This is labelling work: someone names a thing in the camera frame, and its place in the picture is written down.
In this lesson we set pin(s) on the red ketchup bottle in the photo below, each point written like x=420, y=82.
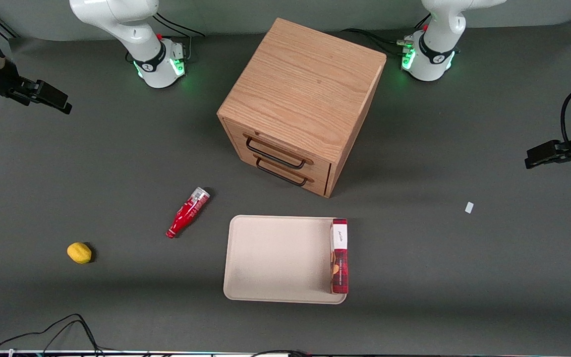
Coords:
x=189, y=212

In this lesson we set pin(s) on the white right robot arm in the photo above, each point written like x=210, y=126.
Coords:
x=132, y=29

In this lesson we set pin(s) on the beige plastic tray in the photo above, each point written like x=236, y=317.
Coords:
x=278, y=258

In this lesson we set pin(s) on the small white paper scrap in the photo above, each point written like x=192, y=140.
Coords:
x=469, y=207

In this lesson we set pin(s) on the yellow lemon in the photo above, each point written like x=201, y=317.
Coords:
x=79, y=252

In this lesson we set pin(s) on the wooden drawer front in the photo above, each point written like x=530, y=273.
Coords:
x=278, y=144
x=310, y=183

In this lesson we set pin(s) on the red cookie box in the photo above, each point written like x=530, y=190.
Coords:
x=340, y=263

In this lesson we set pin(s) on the wooden drawer cabinet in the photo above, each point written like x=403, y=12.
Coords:
x=305, y=84

